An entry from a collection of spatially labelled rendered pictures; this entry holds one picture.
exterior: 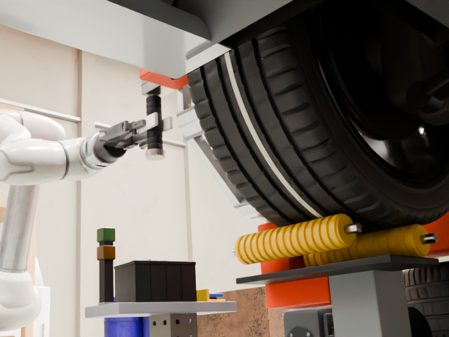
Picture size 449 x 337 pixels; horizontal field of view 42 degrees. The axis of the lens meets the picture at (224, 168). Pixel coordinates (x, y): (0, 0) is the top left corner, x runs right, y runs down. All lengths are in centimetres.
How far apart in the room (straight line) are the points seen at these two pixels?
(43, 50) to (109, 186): 299
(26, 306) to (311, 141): 149
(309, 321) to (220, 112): 67
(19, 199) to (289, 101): 139
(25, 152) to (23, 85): 1035
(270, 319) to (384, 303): 493
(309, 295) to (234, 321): 515
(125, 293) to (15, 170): 49
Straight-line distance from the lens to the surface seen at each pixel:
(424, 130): 136
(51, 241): 1130
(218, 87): 99
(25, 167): 149
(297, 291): 117
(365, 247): 111
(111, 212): 1210
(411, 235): 106
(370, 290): 107
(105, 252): 166
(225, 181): 115
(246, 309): 616
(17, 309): 218
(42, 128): 212
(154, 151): 133
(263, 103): 94
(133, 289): 167
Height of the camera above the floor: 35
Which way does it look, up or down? 16 degrees up
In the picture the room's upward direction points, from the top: 3 degrees counter-clockwise
